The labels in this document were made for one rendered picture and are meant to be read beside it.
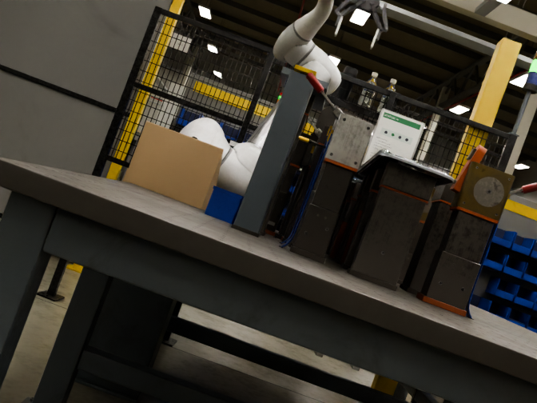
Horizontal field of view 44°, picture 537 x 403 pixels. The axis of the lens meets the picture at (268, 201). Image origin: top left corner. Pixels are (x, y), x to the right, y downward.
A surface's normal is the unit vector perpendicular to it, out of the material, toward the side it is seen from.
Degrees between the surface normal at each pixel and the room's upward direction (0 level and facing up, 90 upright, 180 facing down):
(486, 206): 90
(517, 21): 90
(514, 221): 90
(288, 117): 90
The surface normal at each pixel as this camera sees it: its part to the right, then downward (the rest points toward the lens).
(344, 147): -0.04, -0.04
